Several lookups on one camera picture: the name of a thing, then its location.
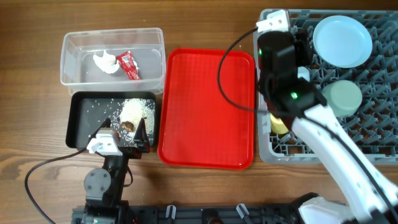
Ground clear plastic bin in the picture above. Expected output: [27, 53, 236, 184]
[60, 27, 166, 95]

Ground light blue small bowl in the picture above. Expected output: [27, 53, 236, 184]
[297, 67, 310, 82]

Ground light blue plate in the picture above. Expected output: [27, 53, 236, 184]
[313, 16, 373, 68]

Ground food scraps with rice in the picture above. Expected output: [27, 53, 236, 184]
[85, 98, 156, 141]

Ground mint green bowl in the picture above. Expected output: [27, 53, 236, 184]
[322, 80, 363, 118]

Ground white napkin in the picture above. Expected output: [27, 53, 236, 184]
[93, 50, 120, 74]

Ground grey dishwasher rack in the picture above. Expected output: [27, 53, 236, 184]
[257, 9, 397, 165]

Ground red serving tray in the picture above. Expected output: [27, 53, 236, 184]
[157, 48, 255, 170]

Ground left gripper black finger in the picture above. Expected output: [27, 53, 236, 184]
[89, 118, 111, 139]
[133, 118, 149, 144]

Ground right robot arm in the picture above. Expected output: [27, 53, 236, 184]
[257, 29, 397, 223]

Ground yellow plastic cup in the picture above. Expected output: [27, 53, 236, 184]
[270, 114, 289, 134]

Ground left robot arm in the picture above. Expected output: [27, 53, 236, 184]
[72, 118, 150, 224]

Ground black waste tray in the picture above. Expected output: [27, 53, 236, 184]
[65, 91, 159, 149]

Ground red ketchup packet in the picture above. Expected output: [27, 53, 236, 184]
[116, 51, 141, 80]

